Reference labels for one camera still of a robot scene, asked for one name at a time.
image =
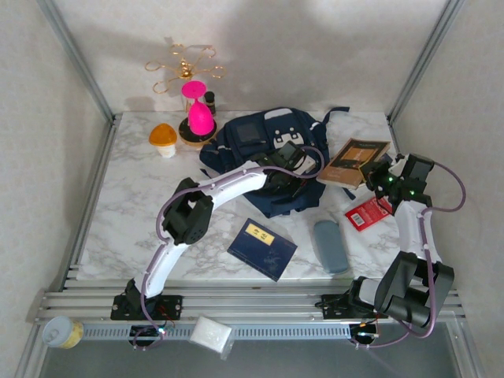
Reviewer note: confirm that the pink goblet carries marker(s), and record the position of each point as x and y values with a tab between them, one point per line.
201	118

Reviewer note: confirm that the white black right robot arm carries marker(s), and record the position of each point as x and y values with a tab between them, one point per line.
413	228

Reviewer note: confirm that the navy book with yellow label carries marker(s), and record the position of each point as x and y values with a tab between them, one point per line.
260	256

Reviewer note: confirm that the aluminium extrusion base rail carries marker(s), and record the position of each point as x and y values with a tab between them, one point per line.
252	303

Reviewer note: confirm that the red packet with barcode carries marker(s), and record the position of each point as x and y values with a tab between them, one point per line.
362	218

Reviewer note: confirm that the brown paperback book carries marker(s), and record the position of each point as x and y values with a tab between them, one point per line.
346	157

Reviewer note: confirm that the orange mushroom shaped container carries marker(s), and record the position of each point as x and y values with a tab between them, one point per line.
162	136

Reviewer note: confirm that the aluminium frame post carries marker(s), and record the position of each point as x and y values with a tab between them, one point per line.
78	59
425	59

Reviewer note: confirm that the aluminium table side rail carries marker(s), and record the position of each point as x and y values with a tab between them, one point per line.
90	204

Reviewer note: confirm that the small dark bottle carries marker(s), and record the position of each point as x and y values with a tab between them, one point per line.
210	101

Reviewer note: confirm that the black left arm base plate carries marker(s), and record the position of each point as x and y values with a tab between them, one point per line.
173	307

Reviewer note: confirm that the grey glasses case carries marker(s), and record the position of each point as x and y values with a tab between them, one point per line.
330	248

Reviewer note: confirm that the navy blue student backpack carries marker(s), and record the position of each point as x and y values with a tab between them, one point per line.
236	138

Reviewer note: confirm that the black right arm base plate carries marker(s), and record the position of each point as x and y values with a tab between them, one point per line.
334	307

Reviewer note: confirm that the tin can with yellow label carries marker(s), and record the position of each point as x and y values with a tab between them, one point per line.
59	332

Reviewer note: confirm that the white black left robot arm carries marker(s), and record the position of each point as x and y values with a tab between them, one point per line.
236	181

